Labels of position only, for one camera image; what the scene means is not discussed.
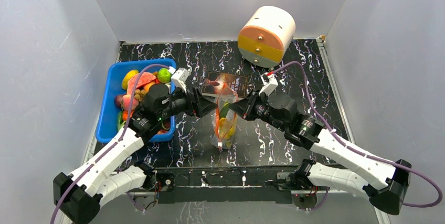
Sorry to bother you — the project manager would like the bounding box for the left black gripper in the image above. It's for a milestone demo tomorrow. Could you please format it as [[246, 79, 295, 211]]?
[[158, 83, 217, 121]]

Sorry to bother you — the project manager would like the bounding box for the dark green toy avocado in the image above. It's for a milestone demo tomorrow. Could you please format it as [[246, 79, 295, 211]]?
[[218, 103, 229, 120]]

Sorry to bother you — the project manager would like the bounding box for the clear zip top bag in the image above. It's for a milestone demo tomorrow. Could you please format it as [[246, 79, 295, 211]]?
[[212, 82, 238, 151]]

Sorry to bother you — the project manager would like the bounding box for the yellow toy banana bunch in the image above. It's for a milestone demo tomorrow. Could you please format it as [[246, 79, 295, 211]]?
[[218, 117, 237, 148]]

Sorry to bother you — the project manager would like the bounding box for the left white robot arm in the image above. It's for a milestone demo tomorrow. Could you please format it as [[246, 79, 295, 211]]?
[[50, 84, 218, 223]]

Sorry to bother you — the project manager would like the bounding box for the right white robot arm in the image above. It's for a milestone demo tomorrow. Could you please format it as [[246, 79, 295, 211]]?
[[229, 91, 410, 215]]

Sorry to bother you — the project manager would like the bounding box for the dark paperback book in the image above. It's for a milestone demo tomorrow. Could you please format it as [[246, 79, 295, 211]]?
[[202, 72, 248, 98]]

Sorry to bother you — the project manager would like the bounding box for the green toy lime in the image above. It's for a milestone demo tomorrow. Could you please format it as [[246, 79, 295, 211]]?
[[157, 68, 172, 83]]

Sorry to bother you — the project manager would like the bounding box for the pink toy watermelon slice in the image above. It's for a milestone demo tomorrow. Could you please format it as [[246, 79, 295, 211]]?
[[126, 72, 157, 94]]

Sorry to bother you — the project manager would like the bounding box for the pink toy peach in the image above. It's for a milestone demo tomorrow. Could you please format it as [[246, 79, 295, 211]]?
[[120, 94, 139, 111]]

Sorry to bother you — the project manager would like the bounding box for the round three-drawer cabinet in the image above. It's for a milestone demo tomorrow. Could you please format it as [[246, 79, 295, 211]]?
[[237, 6, 296, 68]]

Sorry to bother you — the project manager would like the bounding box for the yellow toy mango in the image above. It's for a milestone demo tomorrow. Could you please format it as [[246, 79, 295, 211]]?
[[121, 69, 139, 90]]

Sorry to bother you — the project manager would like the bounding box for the blue plastic bin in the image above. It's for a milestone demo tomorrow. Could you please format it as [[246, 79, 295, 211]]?
[[96, 58, 176, 144]]

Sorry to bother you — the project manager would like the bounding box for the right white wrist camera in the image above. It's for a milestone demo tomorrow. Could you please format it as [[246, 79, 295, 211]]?
[[259, 72, 278, 96]]

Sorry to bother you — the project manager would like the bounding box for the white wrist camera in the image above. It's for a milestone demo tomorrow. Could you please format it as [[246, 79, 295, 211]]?
[[259, 72, 278, 96], [168, 67, 190, 93]]

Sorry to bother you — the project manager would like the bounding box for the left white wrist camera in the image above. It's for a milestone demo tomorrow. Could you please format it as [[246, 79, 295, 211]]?
[[168, 67, 190, 93]]

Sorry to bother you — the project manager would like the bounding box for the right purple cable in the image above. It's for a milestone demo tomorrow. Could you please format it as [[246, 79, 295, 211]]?
[[268, 61, 443, 208]]

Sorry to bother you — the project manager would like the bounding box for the purple cable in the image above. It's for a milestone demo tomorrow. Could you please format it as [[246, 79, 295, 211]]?
[[49, 63, 175, 224], [268, 61, 443, 208]]

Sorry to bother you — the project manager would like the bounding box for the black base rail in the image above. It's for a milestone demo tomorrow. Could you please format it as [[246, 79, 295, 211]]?
[[133, 165, 345, 205]]

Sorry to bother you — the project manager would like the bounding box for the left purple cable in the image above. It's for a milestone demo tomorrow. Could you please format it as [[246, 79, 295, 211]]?
[[49, 63, 175, 224]]

